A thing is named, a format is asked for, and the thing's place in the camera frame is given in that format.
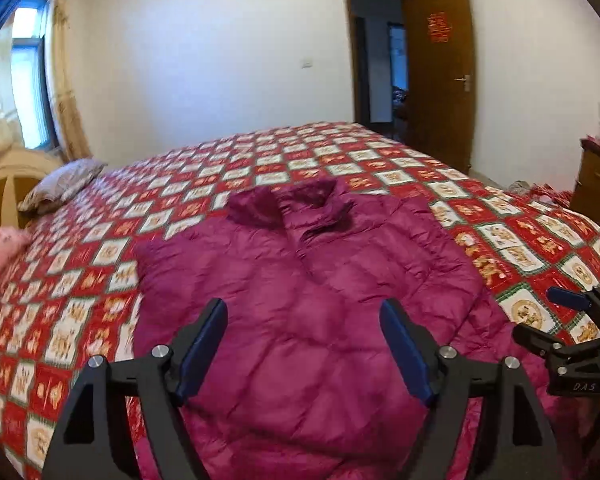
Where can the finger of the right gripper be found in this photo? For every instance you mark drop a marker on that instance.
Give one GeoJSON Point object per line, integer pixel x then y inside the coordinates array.
{"type": "Point", "coordinates": [534, 340]}
{"type": "Point", "coordinates": [577, 301]}

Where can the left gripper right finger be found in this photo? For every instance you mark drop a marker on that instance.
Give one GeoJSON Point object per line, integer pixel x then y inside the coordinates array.
{"type": "Point", "coordinates": [514, 439]}

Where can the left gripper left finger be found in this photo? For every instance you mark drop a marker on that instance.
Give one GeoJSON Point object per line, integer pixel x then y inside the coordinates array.
{"type": "Point", "coordinates": [92, 439]}

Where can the magenta puffer jacket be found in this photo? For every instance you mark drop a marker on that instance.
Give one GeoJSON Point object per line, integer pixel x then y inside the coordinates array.
{"type": "Point", "coordinates": [303, 385]}

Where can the clothes pile on floor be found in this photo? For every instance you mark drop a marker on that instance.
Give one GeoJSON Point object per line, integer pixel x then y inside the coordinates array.
{"type": "Point", "coordinates": [542, 193]}

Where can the brown wooden dresser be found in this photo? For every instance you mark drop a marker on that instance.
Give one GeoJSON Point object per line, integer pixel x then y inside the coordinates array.
{"type": "Point", "coordinates": [586, 194]}

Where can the red patchwork bear bedspread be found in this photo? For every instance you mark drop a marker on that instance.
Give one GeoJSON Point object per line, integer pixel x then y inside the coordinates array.
{"type": "Point", "coordinates": [74, 290]}

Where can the brown wooden door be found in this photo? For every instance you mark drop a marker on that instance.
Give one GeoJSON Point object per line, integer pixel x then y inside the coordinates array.
{"type": "Point", "coordinates": [440, 115]}

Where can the striped grey pillow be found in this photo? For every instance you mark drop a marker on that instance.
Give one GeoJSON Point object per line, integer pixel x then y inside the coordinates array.
{"type": "Point", "coordinates": [59, 187]}

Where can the cream wooden headboard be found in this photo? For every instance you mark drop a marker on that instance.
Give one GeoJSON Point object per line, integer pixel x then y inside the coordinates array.
{"type": "Point", "coordinates": [20, 171]}

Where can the beige patterned curtain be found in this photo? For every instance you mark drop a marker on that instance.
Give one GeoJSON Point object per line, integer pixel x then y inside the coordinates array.
{"type": "Point", "coordinates": [65, 113]}

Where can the red double happiness decal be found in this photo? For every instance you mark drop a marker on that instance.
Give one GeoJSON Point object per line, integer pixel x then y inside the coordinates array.
{"type": "Point", "coordinates": [439, 27]}

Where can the silver door handle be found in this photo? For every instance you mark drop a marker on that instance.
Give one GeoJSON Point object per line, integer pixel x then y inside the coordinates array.
{"type": "Point", "coordinates": [466, 81]}

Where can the window with blue frame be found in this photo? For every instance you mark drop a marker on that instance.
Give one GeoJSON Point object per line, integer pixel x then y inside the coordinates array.
{"type": "Point", "coordinates": [29, 76]}

